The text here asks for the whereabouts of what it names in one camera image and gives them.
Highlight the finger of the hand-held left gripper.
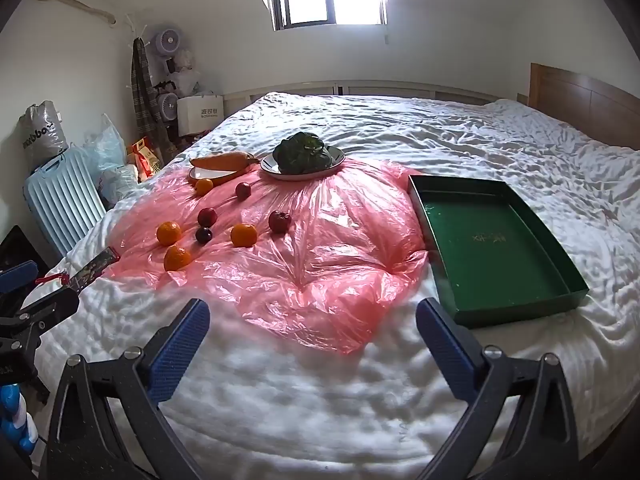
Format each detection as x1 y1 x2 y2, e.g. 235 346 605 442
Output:
0 287 81 343
0 260 40 295

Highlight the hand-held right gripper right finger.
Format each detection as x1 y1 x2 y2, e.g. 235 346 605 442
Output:
416 297 596 480

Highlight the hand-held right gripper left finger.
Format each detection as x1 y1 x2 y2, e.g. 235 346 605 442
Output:
40 298 211 480

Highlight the green tray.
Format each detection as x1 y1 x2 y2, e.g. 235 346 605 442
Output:
407 174 590 330

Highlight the person's left hand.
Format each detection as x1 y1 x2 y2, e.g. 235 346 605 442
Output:
0 382 40 457

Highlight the dark patterned case red tassel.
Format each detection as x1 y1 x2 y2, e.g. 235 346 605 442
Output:
35 246 121 295

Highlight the light blue suitcase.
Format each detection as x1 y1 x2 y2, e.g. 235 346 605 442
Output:
22 147 108 258

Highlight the bed with white quilt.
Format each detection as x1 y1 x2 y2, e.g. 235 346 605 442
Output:
15 91 640 480

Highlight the white plastic bag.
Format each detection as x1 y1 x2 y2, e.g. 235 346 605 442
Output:
100 165 139 207

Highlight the grey printed bag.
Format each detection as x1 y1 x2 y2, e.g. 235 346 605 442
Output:
19 100 70 166

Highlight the pink plastic sheet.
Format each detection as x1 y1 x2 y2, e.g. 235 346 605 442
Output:
107 159 431 356

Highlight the bluish plastic bag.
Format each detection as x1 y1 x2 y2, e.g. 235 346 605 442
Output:
82 112 128 176

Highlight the red snack box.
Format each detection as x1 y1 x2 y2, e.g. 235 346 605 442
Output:
127 137 163 181

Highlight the white plate with dark rim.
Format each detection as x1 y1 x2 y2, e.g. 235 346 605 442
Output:
259 145 346 181

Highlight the plaid scarf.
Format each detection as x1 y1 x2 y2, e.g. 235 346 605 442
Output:
131 37 173 161

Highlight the green leafy vegetable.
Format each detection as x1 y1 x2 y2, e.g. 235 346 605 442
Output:
272 131 335 175

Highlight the white cardboard box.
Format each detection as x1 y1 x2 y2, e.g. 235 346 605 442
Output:
176 94 225 136

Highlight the translucent plastic bag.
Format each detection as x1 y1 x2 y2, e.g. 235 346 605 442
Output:
172 50 203 96

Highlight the white coat rack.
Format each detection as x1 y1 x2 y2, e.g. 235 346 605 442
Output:
125 12 151 43

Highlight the wooden headboard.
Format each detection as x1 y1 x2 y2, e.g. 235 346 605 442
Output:
529 62 640 151

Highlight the wooden branch wall hook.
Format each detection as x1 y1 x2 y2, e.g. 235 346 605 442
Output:
32 0 117 25

